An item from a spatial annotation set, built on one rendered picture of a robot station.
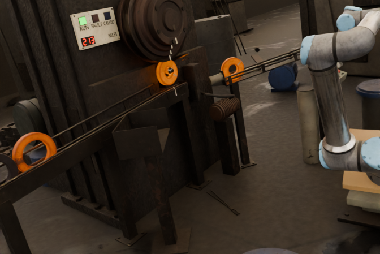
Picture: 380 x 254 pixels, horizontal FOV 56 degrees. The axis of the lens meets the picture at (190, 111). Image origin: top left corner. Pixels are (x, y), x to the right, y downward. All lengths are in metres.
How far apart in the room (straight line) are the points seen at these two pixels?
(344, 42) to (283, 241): 1.00
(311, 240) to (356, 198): 0.32
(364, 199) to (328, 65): 0.77
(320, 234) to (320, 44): 0.96
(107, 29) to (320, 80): 1.15
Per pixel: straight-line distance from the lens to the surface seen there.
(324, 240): 1.95
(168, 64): 2.19
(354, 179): 2.09
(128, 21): 1.99
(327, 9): 4.53
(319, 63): 1.53
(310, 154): 2.57
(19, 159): 1.72
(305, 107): 2.44
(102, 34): 2.04
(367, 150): 1.83
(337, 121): 1.72
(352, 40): 1.50
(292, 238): 1.96
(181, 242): 2.02
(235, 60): 2.43
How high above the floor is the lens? 1.22
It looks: 18 degrees down
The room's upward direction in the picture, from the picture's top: 11 degrees counter-clockwise
